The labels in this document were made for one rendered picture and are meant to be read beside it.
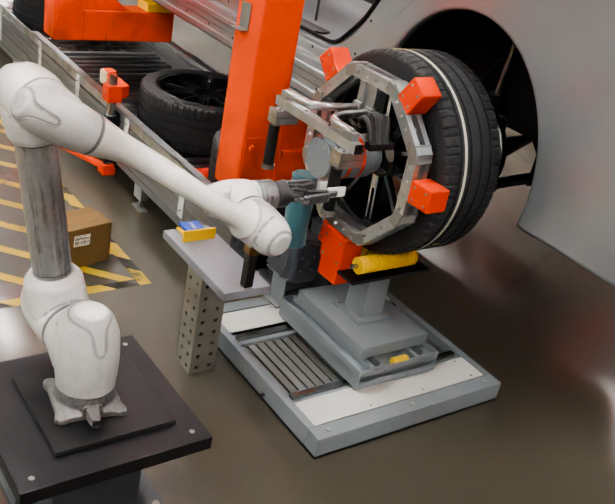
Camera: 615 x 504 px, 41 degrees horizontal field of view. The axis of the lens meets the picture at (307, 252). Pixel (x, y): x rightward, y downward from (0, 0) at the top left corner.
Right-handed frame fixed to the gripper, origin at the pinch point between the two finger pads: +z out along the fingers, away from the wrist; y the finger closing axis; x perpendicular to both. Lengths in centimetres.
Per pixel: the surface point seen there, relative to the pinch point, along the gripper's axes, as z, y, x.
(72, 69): 15, -246, -44
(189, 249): -21, -39, -38
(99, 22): 31, -254, -21
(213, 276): -21.7, -21.3, -37.9
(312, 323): 26, -26, -68
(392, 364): 37, 7, -66
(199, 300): -20, -31, -53
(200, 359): -16, -31, -77
